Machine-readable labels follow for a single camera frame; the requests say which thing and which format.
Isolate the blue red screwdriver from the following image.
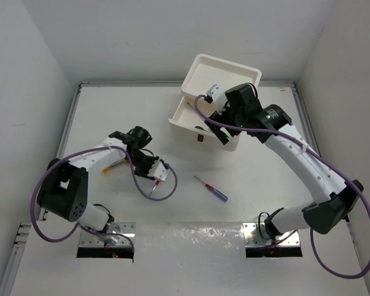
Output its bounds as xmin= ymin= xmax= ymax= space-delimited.
xmin=194 ymin=176 xmax=228 ymax=202
xmin=149 ymin=180 xmax=160 ymax=197

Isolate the short green stubby screwdriver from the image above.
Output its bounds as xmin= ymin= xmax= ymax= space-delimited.
xmin=194 ymin=126 xmax=210 ymax=133

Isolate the white drawer container box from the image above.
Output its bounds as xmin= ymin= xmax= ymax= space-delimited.
xmin=168 ymin=53 xmax=263 ymax=152

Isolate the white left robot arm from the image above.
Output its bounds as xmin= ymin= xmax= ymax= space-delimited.
xmin=37 ymin=126 xmax=169 ymax=231

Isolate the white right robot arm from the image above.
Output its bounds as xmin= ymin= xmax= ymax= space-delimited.
xmin=205 ymin=83 xmax=358 ymax=239

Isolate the white front cover board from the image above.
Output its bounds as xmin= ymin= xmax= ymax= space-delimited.
xmin=12 ymin=222 xmax=368 ymax=295

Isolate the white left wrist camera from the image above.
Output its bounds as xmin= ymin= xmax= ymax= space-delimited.
xmin=150 ymin=158 xmax=170 ymax=182

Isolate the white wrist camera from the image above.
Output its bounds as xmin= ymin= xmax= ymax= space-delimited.
xmin=150 ymin=158 xmax=170 ymax=182
xmin=207 ymin=84 xmax=227 ymax=115

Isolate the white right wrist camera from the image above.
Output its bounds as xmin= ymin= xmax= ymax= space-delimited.
xmin=207 ymin=84 xmax=227 ymax=115

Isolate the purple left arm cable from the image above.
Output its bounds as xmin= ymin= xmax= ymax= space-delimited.
xmin=30 ymin=145 xmax=178 ymax=257

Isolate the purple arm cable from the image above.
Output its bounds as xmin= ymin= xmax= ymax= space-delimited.
xmin=194 ymin=94 xmax=370 ymax=280
xmin=30 ymin=145 xmax=178 ymax=257

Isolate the yellow handled small tool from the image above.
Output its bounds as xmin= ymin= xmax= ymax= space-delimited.
xmin=102 ymin=160 xmax=124 ymax=176

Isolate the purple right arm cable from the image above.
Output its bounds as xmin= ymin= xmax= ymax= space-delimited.
xmin=194 ymin=94 xmax=370 ymax=280

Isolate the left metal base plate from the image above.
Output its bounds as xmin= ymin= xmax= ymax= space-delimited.
xmin=78 ymin=222 xmax=136 ymax=248

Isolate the metal base plate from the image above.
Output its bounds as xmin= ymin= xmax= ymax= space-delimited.
xmin=242 ymin=222 xmax=301 ymax=248
xmin=78 ymin=222 xmax=136 ymax=248

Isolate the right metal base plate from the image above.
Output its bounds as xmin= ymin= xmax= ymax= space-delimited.
xmin=242 ymin=222 xmax=301 ymax=248

